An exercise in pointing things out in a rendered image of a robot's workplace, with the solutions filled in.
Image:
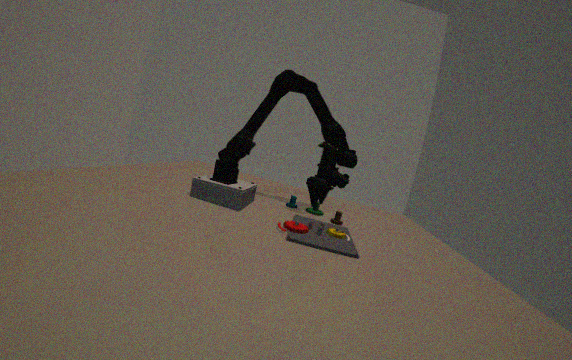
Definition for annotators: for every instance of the red gear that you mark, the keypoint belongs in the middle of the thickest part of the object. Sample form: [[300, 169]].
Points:
[[301, 228]]

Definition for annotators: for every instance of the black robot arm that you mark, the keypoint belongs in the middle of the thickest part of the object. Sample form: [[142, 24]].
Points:
[[226, 168]]

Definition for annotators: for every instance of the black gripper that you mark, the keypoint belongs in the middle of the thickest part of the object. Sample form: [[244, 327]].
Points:
[[319, 186]]

